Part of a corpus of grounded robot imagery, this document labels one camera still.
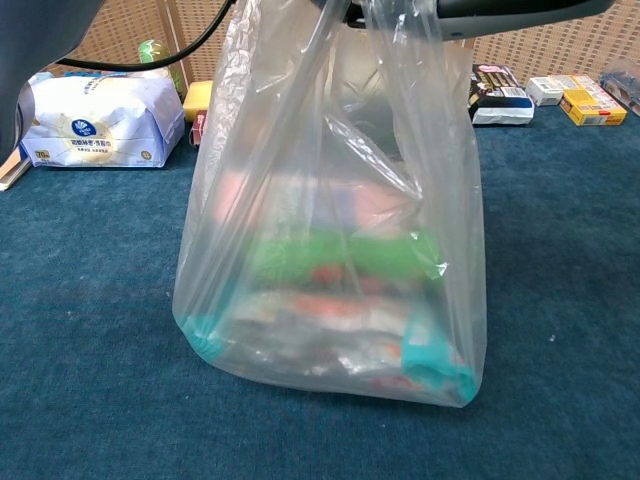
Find yellow box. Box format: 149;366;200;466
548;74;628;126

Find white blue tissue pack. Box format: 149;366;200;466
19;72;186;169

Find green box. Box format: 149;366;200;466
249;232;444;286

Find teal edged snack pack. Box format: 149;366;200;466
182;292;476;406

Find black sanitary pad pack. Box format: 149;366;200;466
469;63;535;126

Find pink tissue packet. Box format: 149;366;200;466
219;172;281;221

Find teal carpet table cover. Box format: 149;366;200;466
0;92;640;480

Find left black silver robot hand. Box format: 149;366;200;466
309;0;369;29

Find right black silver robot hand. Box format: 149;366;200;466
434;0;616;40

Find brown spiral notebook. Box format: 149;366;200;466
0;149;32;192

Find brown panda biscuit box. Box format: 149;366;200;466
189;112;209;147

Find green plastic bottle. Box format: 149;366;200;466
138;39;185;96

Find transparent plastic shopping bag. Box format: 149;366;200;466
171;0;489;409

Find yellow sponge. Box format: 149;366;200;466
182;79;216;124

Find wooden rattan folding screen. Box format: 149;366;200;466
69;0;640;96

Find small white box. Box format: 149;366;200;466
524;76;565;107

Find purple pink tissue packets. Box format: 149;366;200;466
309;182;416;226

